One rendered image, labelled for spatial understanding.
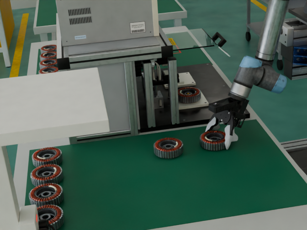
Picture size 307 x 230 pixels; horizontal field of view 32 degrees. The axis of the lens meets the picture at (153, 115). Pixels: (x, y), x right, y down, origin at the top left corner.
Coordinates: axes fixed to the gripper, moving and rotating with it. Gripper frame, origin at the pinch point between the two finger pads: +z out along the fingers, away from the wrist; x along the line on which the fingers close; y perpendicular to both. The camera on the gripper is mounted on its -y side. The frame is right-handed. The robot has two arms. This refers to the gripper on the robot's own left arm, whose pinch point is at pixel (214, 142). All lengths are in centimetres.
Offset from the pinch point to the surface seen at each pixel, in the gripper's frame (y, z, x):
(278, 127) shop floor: 153, 0, 94
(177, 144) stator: -14.0, 5.1, 3.8
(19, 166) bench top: -57, 35, 33
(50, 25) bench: 17, -8, 206
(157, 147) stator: -20.1, 8.8, 6.7
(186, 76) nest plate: 24, -16, 57
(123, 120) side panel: -23.0, 6.5, 29.0
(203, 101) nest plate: 14.0, -10.5, 29.1
